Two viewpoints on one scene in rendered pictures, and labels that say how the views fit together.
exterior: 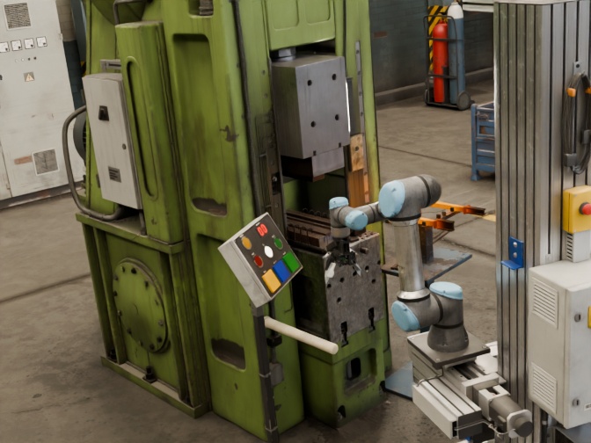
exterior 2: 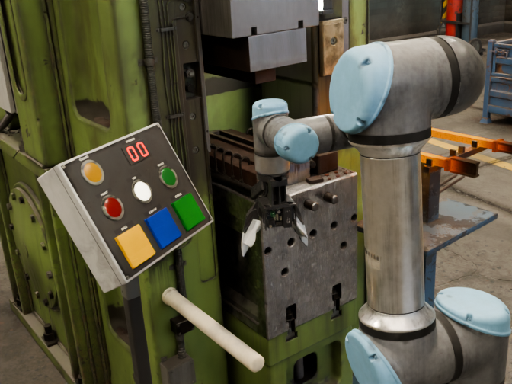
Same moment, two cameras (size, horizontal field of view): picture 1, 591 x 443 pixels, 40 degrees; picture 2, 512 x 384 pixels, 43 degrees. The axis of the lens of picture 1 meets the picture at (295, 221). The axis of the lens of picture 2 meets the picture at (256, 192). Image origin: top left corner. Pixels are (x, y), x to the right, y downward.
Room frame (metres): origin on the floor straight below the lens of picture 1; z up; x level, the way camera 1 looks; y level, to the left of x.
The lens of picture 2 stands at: (1.77, -0.28, 1.60)
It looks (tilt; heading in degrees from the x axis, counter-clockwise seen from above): 21 degrees down; 6
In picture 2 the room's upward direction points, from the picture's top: 3 degrees counter-clockwise
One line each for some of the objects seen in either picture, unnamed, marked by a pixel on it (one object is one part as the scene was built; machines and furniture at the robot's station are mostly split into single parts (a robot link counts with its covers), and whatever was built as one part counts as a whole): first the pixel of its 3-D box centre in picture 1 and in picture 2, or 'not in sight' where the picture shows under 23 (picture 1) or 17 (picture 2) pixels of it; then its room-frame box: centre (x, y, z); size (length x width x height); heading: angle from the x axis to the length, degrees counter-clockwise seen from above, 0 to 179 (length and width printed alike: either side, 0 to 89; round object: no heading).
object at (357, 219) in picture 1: (356, 217); (298, 138); (3.00, -0.24, 1.23); 0.11 x 0.11 x 0.08; 26
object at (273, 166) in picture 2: (341, 230); (273, 161); (3.08, -0.18, 1.15); 0.08 x 0.08 x 0.05
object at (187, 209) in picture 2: (289, 262); (187, 212); (3.16, 0.04, 1.01); 0.07 x 0.05 x 0.07; 156
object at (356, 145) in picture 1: (355, 152); (331, 46); (3.86, -0.32, 1.27); 0.09 x 0.02 x 0.17; 131
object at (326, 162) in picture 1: (296, 156); (235, 43); (3.71, -0.03, 1.32); 0.42 x 0.20 x 0.10; 41
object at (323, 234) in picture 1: (302, 228); (242, 157); (3.71, -0.03, 0.96); 0.42 x 0.20 x 0.09; 41
